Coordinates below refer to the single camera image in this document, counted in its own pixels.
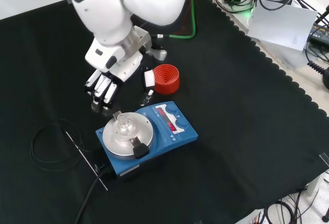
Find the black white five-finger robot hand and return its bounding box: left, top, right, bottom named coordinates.
left=83, top=26, right=168, bottom=118

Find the clear round-bottom glass flask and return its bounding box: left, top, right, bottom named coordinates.
left=116, top=113, right=137, bottom=137

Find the heater with blue base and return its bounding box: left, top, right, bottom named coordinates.
left=95, top=101, right=199, bottom=181

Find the thin metal probe rod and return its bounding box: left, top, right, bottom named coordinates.
left=65, top=130, right=109, bottom=192

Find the black bench cloth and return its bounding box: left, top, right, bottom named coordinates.
left=0, top=0, right=329, bottom=224

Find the pale board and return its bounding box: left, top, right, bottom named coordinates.
left=247, top=3, right=319, bottom=52

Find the black power adapter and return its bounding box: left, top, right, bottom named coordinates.
left=309, top=22, right=329, bottom=46

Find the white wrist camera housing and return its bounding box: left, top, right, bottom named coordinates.
left=85, top=40, right=124, bottom=73

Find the red ribbed flask ring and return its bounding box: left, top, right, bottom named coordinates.
left=153, top=64, right=180, bottom=96

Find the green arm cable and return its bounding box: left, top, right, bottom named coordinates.
left=150, top=0, right=197, bottom=40

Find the thin black probe cable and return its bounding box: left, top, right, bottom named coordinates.
left=30, top=123, right=87, bottom=171

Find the thick black heater power cable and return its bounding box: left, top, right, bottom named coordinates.
left=72, top=166, right=110, bottom=224

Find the black coiled cable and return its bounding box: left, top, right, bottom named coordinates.
left=305, top=41, right=329, bottom=76

